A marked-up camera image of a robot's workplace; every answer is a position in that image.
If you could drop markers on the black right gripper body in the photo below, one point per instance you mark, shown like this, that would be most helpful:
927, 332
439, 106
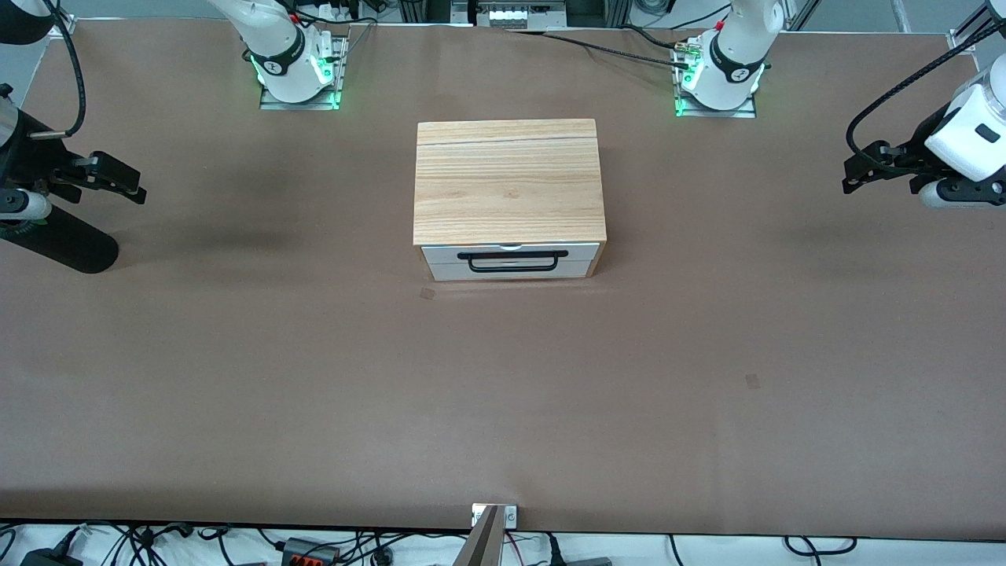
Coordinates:
25, 149

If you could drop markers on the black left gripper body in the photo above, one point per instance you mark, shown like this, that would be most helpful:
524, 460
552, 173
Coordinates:
914, 143

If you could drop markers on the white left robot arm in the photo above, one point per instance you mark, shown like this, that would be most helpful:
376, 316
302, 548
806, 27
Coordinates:
731, 63

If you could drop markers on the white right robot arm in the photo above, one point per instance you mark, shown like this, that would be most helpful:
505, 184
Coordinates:
277, 47

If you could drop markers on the wooden drawer cabinet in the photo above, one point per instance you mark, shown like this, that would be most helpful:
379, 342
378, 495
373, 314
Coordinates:
507, 185

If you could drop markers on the black vase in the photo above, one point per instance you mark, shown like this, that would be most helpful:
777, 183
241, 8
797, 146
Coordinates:
67, 244

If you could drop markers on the black power adapter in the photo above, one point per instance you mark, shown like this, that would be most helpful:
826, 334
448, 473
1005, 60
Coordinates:
47, 558

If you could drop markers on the white power strip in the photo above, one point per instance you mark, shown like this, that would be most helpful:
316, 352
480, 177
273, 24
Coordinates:
519, 13

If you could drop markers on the black adapter with orange clips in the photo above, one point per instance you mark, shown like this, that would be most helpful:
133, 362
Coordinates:
310, 552

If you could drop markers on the grey floor box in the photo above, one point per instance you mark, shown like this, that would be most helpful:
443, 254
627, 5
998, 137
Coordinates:
585, 561

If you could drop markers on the metal corner bracket with profile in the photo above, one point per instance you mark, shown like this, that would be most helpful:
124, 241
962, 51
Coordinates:
965, 38

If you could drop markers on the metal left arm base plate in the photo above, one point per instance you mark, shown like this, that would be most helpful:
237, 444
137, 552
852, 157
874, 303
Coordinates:
743, 112

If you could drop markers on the aluminium frame profile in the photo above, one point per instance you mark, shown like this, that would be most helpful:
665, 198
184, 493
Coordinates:
803, 14

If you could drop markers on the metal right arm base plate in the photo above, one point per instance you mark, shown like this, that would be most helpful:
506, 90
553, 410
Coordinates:
334, 71

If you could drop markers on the small metal bracket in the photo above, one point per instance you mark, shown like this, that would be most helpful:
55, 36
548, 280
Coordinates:
511, 516

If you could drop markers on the grey camera post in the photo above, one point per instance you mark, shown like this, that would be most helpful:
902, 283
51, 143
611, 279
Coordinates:
481, 542

